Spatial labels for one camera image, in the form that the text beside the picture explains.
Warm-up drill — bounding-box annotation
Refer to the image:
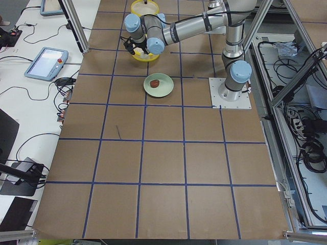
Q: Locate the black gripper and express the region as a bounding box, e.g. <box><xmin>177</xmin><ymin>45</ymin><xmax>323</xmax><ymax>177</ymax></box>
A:
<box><xmin>122</xmin><ymin>36</ymin><xmax>148</xmax><ymax>55</ymax></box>

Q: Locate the brown bun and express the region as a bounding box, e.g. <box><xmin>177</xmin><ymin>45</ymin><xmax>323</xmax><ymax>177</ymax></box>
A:
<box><xmin>150</xmin><ymin>79</ymin><xmax>160</xmax><ymax>88</ymax></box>

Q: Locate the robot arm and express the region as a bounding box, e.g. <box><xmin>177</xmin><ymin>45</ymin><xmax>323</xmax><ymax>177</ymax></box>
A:
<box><xmin>124</xmin><ymin>1</ymin><xmax>256</xmax><ymax>102</ymax></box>
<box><xmin>207</xmin><ymin>0</ymin><xmax>226</xmax><ymax>11</ymax></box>

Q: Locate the green plate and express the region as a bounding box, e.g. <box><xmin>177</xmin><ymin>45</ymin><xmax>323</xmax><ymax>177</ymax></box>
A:
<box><xmin>143</xmin><ymin>73</ymin><xmax>174</xmax><ymax>97</ymax></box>

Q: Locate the teach pendant near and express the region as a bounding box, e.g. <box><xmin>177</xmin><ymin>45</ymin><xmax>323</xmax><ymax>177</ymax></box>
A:
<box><xmin>24</xmin><ymin>47</ymin><xmax>69</xmax><ymax>81</ymax></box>

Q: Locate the teach pendant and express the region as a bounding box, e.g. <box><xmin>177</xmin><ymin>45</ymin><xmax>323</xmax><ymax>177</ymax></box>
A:
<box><xmin>40</xmin><ymin>0</ymin><xmax>64</xmax><ymax>16</ymax></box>
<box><xmin>24</xmin><ymin>47</ymin><xmax>69</xmax><ymax>81</ymax></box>

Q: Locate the teach pendant far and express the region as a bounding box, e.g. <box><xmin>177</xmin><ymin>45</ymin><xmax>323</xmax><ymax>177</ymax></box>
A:
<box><xmin>40</xmin><ymin>0</ymin><xmax>64</xmax><ymax>16</ymax></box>

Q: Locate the black monitor stand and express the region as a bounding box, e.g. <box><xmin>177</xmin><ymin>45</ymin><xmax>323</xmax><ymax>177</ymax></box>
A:
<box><xmin>1</xmin><ymin>158</ymin><xmax>49</xmax><ymax>197</ymax></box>

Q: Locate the aluminium frame post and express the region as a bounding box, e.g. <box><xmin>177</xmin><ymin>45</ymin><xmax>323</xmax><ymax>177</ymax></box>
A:
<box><xmin>58</xmin><ymin>0</ymin><xmax>89</xmax><ymax>54</ymax></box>

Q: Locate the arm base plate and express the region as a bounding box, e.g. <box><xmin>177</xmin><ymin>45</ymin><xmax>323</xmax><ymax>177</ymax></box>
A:
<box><xmin>208</xmin><ymin>78</ymin><xmax>252</xmax><ymax>110</ymax></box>

